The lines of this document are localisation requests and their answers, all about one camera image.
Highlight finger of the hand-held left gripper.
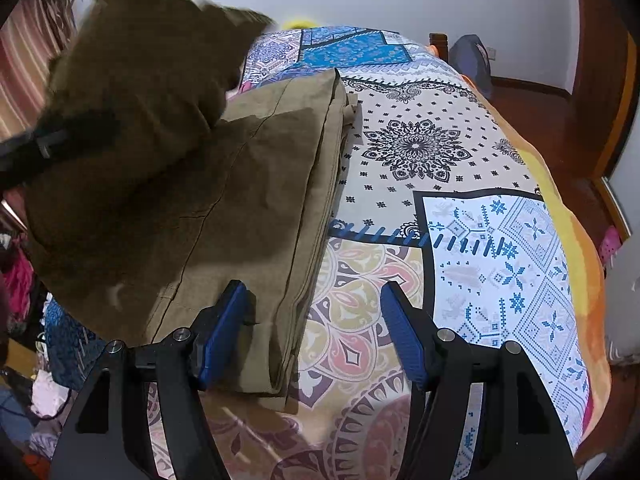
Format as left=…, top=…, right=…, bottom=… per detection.
left=32, top=127, right=71, bottom=162

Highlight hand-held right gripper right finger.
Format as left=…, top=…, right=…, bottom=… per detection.
left=380, top=281, right=576, bottom=480

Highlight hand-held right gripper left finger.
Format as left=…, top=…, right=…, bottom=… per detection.
left=50, top=280, right=258, bottom=480

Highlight olive green pants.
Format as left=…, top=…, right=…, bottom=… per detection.
left=22, top=0, right=363, bottom=417

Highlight striped pink curtain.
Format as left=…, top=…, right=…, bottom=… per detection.
left=0, top=0, right=81, bottom=136

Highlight patchwork printed bed sheet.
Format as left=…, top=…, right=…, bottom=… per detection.
left=147, top=25, right=591, bottom=480

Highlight orange blanket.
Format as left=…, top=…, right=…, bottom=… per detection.
left=430, top=45, right=614, bottom=466

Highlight pink perforated slipper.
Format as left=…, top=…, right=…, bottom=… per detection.
left=599, top=226, right=624, bottom=267

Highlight white sliding wardrobe door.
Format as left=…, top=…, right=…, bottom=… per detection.
left=592, top=125, right=640, bottom=241

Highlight yellow foam tube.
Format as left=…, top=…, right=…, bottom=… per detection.
left=280, top=16, right=321, bottom=31

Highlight grey backpack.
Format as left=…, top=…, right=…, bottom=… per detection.
left=447, top=34, right=495, bottom=100

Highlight brown wooden door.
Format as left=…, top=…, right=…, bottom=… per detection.
left=570, top=0, right=632, bottom=181

